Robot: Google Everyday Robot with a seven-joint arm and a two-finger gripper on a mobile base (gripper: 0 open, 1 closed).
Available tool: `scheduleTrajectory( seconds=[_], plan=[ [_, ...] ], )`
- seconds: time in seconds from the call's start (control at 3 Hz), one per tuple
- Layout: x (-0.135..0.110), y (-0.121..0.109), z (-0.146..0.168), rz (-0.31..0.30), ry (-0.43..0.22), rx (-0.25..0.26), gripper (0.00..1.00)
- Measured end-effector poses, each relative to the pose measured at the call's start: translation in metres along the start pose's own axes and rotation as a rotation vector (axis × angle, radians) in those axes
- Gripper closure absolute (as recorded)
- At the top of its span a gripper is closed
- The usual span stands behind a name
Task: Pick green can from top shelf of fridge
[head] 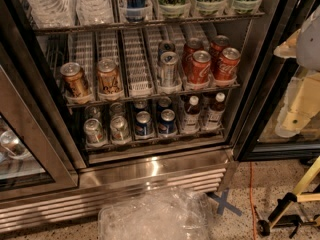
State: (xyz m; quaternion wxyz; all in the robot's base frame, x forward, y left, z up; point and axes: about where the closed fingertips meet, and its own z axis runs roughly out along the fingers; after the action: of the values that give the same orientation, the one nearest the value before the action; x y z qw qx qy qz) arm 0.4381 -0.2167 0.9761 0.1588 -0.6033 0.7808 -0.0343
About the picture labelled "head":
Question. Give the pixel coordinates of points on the left clear water bottle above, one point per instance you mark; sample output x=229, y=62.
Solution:
x=50, y=13

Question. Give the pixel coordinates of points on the front right blue pepsi can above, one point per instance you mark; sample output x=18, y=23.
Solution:
x=166, y=123

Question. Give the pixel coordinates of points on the right brown drink bottle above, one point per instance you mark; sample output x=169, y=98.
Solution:
x=214, y=112

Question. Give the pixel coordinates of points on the rear right red cola can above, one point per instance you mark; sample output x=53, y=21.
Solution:
x=217, y=45

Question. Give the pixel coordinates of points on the front left red cola can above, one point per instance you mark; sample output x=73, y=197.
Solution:
x=199, y=68

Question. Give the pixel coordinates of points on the rear left silver bottom can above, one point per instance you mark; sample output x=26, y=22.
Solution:
x=93, y=112

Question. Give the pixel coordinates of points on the red cola can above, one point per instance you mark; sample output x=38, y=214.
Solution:
x=227, y=64
x=192, y=45
x=199, y=68
x=217, y=45

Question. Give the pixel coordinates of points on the blue pepsi can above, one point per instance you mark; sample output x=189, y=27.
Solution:
x=166, y=123
x=143, y=124

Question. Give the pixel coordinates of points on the gold can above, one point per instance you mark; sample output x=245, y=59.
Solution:
x=108, y=77
x=75, y=79

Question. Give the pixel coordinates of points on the front left blue pepsi can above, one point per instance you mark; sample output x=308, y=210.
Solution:
x=143, y=124

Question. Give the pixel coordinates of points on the silver can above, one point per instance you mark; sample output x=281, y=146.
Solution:
x=117, y=109
x=165, y=46
x=94, y=131
x=168, y=69
x=119, y=128
x=93, y=112

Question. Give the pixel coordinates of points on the clear plastic bin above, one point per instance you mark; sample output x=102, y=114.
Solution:
x=170, y=214

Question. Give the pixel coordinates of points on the right glass fridge door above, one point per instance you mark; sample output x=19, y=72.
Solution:
x=265, y=78

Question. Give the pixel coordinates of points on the open fridge door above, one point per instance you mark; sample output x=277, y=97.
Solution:
x=39, y=162

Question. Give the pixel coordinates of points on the rear left blue can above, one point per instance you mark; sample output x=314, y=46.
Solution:
x=141, y=105

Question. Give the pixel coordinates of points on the blue tape cross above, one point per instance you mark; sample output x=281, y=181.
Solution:
x=223, y=203

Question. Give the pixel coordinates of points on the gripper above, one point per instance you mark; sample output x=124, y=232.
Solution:
x=309, y=47

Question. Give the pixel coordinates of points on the rear right blue can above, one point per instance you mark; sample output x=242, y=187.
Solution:
x=164, y=103

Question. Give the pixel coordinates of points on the left brown drink bottle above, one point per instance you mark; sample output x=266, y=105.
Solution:
x=191, y=114

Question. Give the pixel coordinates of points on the front right red cola can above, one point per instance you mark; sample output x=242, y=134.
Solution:
x=227, y=64

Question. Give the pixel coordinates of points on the brown drink bottle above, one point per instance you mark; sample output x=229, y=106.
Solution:
x=191, y=114
x=214, y=112

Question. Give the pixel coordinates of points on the yellow black stand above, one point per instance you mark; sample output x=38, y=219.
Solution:
x=279, y=217

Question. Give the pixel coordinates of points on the blue red can top shelf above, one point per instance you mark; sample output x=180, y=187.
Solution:
x=134, y=10

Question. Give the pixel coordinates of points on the clear water bottle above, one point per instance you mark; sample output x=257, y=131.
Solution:
x=92, y=12
x=50, y=13

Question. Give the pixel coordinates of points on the left gold can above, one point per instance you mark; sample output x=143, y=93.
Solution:
x=75, y=79

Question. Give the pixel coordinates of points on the rear left red cola can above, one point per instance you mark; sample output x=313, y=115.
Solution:
x=192, y=45

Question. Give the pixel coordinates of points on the stainless steel fridge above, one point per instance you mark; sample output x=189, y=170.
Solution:
x=202, y=161

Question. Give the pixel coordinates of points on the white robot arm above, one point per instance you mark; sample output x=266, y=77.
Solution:
x=304, y=44

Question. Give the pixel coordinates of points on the front left silver bottom can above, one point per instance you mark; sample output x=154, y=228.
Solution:
x=94, y=131

